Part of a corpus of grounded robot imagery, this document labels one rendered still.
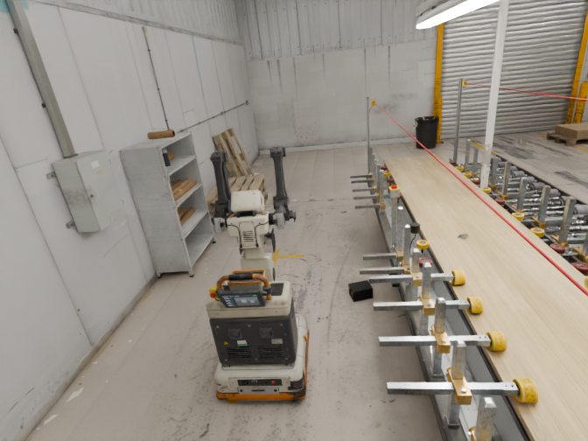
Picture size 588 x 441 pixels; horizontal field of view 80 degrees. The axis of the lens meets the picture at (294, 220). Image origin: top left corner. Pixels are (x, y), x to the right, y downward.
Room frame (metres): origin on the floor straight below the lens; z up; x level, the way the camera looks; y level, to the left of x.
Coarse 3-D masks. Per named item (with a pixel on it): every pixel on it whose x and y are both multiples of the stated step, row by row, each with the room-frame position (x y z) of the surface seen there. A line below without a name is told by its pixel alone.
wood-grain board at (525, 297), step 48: (432, 192) 3.08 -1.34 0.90; (480, 192) 2.94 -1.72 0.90; (432, 240) 2.17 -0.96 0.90; (480, 240) 2.09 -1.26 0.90; (480, 288) 1.57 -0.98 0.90; (528, 288) 1.52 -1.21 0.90; (576, 288) 1.47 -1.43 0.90; (528, 336) 1.19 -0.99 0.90; (576, 336) 1.15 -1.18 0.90; (576, 384) 0.92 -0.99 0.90; (528, 432) 0.77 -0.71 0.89; (576, 432) 0.75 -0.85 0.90
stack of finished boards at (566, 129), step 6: (558, 126) 7.76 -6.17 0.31; (564, 126) 7.65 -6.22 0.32; (570, 126) 7.58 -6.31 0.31; (576, 126) 7.52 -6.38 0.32; (582, 126) 7.46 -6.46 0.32; (558, 132) 7.72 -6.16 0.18; (564, 132) 7.51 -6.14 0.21; (570, 132) 7.32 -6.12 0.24; (576, 132) 7.16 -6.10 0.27; (582, 132) 7.10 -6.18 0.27; (576, 138) 7.14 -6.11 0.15
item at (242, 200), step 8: (240, 192) 2.27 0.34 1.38; (248, 192) 2.26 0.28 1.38; (256, 192) 2.25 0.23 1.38; (232, 200) 2.25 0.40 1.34; (240, 200) 2.23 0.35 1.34; (248, 200) 2.22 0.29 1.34; (256, 200) 2.21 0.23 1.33; (232, 208) 2.21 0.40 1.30; (240, 208) 2.20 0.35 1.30; (248, 208) 2.19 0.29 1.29; (256, 208) 2.19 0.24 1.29
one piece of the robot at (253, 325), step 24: (216, 288) 1.85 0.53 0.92; (288, 288) 1.93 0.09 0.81; (216, 312) 1.83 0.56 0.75; (240, 312) 1.81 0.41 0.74; (264, 312) 1.79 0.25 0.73; (288, 312) 1.79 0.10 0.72; (216, 336) 1.84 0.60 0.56; (240, 336) 1.82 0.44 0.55; (264, 336) 1.79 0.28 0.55; (288, 336) 1.78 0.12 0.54; (240, 360) 1.82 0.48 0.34; (264, 360) 1.80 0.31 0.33; (288, 360) 1.78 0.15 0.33
